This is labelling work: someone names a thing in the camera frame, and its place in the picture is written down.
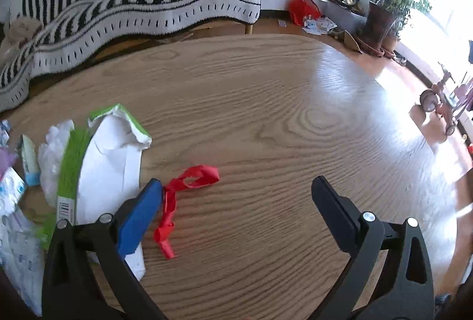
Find scattered papers on floor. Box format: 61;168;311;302
302;16;337;36

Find pink child tricycle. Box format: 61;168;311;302
419;63;472;137

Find brown plush blanket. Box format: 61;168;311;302
4;17;43;46

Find green blue snack wrapper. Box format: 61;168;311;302
18;134;40;186

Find white tissue paper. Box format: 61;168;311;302
38;120;74;208

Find red plastic bag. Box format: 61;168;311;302
287;0;322;26

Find red ribbon strip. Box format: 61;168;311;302
153;165;220;259

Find green white torn paper box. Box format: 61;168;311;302
39;103;153;282

